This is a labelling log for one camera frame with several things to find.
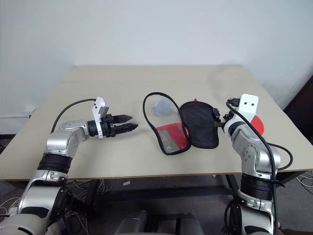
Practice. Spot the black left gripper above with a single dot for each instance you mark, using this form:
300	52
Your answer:
108	126

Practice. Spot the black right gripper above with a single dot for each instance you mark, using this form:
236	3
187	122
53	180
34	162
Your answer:
226	118

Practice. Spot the red mesh bag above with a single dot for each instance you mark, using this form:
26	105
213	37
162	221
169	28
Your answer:
200	127

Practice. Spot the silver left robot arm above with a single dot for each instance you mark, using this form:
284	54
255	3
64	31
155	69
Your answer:
58	142

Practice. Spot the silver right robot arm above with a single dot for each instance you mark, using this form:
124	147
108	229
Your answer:
259	156

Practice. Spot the blue-grey soft piece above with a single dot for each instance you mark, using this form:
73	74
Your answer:
161	107

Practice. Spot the white tape label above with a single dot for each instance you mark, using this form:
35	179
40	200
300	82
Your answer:
127	183

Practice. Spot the dark grey rounded shape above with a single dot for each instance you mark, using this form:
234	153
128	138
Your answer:
189	224
132	224

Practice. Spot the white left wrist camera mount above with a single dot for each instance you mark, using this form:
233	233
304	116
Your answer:
98	110

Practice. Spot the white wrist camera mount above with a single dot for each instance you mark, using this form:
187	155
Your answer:
249	105
98	110

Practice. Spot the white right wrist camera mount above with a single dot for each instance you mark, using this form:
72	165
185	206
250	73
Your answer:
249	105

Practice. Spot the black metal table frame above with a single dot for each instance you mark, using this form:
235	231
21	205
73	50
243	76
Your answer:
171	189

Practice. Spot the black object by wall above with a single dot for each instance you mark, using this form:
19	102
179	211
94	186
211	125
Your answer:
302	110

